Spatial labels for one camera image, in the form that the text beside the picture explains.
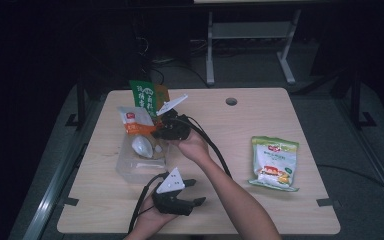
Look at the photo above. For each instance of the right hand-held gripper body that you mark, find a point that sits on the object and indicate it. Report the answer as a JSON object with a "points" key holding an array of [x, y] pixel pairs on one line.
{"points": [[175, 128]]}

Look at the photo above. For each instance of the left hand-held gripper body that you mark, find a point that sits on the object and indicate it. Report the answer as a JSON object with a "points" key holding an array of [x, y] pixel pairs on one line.
{"points": [[171, 200]]}

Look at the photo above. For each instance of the orange meat snack packet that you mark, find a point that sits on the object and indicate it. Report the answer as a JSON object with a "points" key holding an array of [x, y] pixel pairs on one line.
{"points": [[162, 95]]}

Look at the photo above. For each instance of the white glossy packet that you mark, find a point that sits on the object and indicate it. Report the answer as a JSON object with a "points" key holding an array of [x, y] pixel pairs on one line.
{"points": [[142, 146]]}

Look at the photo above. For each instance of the white and orange snack packet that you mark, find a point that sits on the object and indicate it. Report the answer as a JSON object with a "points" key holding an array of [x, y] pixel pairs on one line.
{"points": [[136, 120]]}

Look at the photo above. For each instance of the clear plastic container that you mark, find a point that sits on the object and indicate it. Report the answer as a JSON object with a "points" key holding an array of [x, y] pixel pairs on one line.
{"points": [[136, 168]]}

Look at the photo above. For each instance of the green and white snack packet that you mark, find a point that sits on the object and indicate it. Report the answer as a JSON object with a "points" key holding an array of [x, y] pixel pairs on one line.
{"points": [[275, 163]]}

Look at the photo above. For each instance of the person's right hand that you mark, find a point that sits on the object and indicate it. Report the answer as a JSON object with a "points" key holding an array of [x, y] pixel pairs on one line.
{"points": [[193, 148]]}

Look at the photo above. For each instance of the person's left hand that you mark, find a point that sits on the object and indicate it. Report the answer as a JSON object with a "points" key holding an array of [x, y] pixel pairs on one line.
{"points": [[150, 220]]}

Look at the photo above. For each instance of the black metal stand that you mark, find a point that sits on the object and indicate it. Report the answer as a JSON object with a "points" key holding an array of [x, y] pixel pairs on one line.
{"points": [[356, 100], [81, 106]]}

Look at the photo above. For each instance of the white metal desk frame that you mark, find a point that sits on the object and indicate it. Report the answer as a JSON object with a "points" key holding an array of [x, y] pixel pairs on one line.
{"points": [[210, 50]]}

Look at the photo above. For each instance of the black table bracket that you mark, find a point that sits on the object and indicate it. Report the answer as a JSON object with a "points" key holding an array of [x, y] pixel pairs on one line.
{"points": [[70, 201], [328, 202]]}

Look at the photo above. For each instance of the grey metal rail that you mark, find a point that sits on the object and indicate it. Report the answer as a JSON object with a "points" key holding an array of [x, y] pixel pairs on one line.
{"points": [[53, 196]]}

